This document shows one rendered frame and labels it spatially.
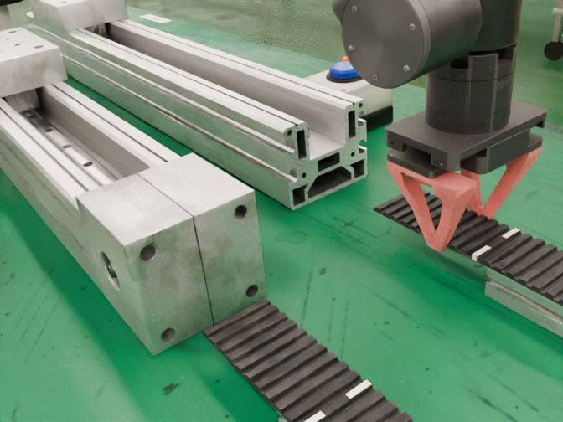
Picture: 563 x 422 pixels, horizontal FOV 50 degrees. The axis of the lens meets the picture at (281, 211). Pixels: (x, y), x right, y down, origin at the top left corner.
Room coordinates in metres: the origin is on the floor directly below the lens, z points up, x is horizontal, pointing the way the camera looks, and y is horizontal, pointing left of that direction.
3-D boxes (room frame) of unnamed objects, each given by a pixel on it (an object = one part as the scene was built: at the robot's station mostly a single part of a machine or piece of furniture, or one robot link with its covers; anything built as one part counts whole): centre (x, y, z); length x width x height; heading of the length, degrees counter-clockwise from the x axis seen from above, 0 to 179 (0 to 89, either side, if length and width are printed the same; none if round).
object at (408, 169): (0.39, -0.13, 0.85); 0.07 x 0.07 x 0.09; 33
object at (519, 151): (0.40, -0.15, 0.85); 0.07 x 0.07 x 0.09; 33
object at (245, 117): (0.86, 0.17, 0.82); 0.80 x 0.10 x 0.09; 33
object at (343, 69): (0.70, -0.09, 0.84); 0.04 x 0.04 x 0.02
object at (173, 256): (0.39, 0.07, 0.83); 0.12 x 0.09 x 0.10; 123
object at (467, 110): (0.40, -0.14, 0.92); 0.10 x 0.07 x 0.07; 123
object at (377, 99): (0.69, -0.09, 0.81); 0.10 x 0.08 x 0.06; 123
